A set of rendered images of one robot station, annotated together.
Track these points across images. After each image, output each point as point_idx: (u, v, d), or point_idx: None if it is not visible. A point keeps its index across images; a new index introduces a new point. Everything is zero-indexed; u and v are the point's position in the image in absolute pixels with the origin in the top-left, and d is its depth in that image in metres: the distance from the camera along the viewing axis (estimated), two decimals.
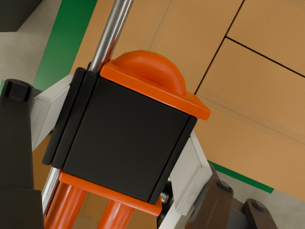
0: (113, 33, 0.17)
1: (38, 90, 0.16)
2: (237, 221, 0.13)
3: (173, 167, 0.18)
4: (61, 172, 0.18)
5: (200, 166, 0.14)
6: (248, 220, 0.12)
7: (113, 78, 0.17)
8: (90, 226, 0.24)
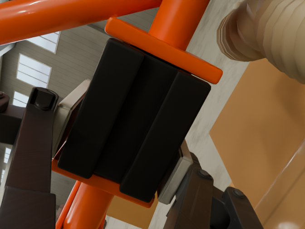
0: None
1: None
2: (216, 208, 0.13)
3: None
4: None
5: (181, 155, 0.14)
6: (228, 208, 0.13)
7: None
8: None
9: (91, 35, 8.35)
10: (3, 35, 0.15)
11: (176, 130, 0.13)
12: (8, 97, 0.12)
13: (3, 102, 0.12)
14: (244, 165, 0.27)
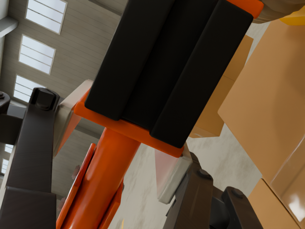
0: None
1: None
2: (216, 208, 0.13)
3: None
4: None
5: (181, 155, 0.14)
6: (228, 208, 0.13)
7: None
8: None
9: (98, 13, 8.14)
10: None
11: (214, 66, 0.12)
12: (9, 97, 0.12)
13: (4, 102, 0.12)
14: (260, 136, 0.26)
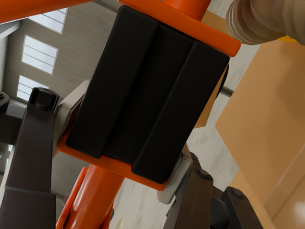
0: None
1: None
2: (216, 208, 0.13)
3: None
4: None
5: (181, 155, 0.14)
6: (228, 208, 0.13)
7: None
8: None
9: (99, 13, 8.16)
10: (7, 10, 0.15)
11: (192, 105, 0.12)
12: (8, 97, 0.12)
13: (4, 102, 0.12)
14: (254, 155, 0.26)
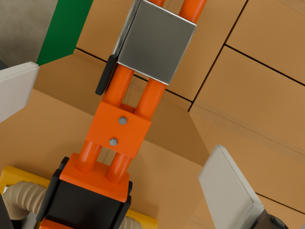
0: None
1: None
2: None
3: None
4: None
5: (250, 201, 0.13)
6: None
7: None
8: None
9: None
10: None
11: None
12: None
13: None
14: (149, 155, 0.49)
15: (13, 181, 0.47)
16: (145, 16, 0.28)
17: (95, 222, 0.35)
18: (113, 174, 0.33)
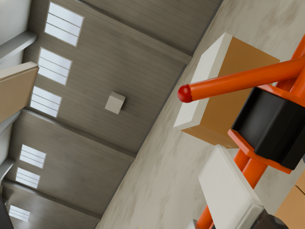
0: None
1: None
2: None
3: None
4: None
5: (250, 201, 0.13)
6: None
7: None
8: None
9: (114, 27, 8.46)
10: (217, 93, 0.33)
11: None
12: None
13: None
14: None
15: None
16: None
17: (259, 104, 0.36)
18: (239, 151, 0.38)
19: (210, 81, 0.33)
